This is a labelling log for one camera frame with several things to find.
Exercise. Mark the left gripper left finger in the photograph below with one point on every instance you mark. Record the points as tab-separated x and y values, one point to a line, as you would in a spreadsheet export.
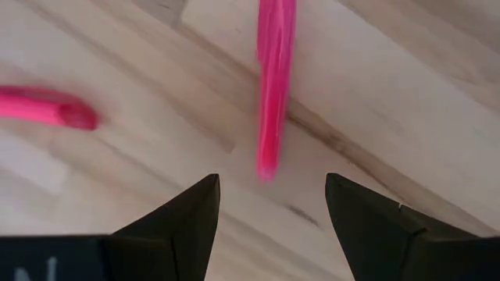
156	250

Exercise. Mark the pink marker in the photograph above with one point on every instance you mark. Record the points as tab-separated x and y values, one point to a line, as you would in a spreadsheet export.
275	78
39	107

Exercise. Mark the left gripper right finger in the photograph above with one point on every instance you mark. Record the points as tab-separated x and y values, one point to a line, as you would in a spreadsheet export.
390	246

